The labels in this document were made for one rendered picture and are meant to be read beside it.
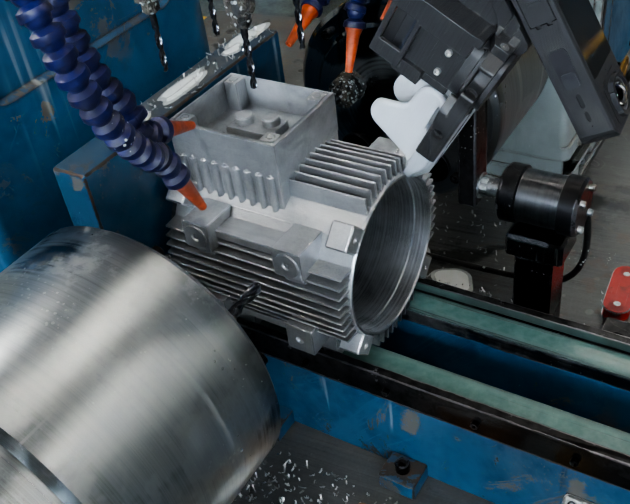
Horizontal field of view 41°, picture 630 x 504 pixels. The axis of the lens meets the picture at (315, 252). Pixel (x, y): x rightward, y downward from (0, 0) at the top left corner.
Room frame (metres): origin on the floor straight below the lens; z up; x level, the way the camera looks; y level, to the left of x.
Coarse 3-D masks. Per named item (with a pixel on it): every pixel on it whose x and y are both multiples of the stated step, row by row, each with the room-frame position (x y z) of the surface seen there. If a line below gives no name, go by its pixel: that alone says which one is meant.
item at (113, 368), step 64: (64, 256) 0.48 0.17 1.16; (128, 256) 0.47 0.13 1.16; (0, 320) 0.42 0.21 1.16; (64, 320) 0.41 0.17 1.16; (128, 320) 0.41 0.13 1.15; (192, 320) 0.43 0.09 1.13; (0, 384) 0.36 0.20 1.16; (64, 384) 0.37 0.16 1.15; (128, 384) 0.37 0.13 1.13; (192, 384) 0.39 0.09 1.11; (256, 384) 0.41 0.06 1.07; (0, 448) 0.33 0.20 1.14; (64, 448) 0.33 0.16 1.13; (128, 448) 0.34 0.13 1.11; (192, 448) 0.36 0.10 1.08; (256, 448) 0.40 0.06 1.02
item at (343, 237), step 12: (192, 180) 0.67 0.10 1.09; (168, 192) 0.67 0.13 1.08; (192, 204) 0.66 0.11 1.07; (336, 228) 0.56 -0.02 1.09; (348, 228) 0.56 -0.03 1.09; (360, 228) 0.56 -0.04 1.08; (336, 240) 0.55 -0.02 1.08; (348, 240) 0.55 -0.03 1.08; (348, 252) 0.55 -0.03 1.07; (420, 276) 0.64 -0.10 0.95; (360, 336) 0.55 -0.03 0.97; (372, 336) 0.56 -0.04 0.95; (348, 348) 0.55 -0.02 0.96; (360, 348) 0.55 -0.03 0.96
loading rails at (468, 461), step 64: (448, 320) 0.61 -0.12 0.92; (512, 320) 0.59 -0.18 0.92; (320, 384) 0.58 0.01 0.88; (384, 384) 0.54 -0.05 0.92; (448, 384) 0.52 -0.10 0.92; (512, 384) 0.56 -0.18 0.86; (576, 384) 0.53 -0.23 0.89; (384, 448) 0.54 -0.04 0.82; (448, 448) 0.50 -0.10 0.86; (512, 448) 0.46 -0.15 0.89; (576, 448) 0.43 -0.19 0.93
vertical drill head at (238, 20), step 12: (144, 0) 0.68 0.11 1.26; (156, 0) 0.68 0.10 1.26; (228, 0) 0.63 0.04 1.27; (240, 0) 0.62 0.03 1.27; (252, 0) 0.63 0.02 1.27; (144, 12) 0.69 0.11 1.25; (156, 12) 0.69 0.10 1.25; (228, 12) 0.63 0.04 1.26; (240, 12) 0.62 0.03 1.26; (252, 12) 0.63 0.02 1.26; (300, 12) 0.70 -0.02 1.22; (156, 24) 0.69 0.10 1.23; (216, 24) 0.75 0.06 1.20; (240, 24) 0.63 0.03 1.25; (300, 24) 0.69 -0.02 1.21; (156, 36) 0.69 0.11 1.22; (300, 36) 0.69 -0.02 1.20; (300, 48) 0.69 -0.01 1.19; (252, 60) 0.64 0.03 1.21; (252, 72) 0.63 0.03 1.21; (252, 84) 0.63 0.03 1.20
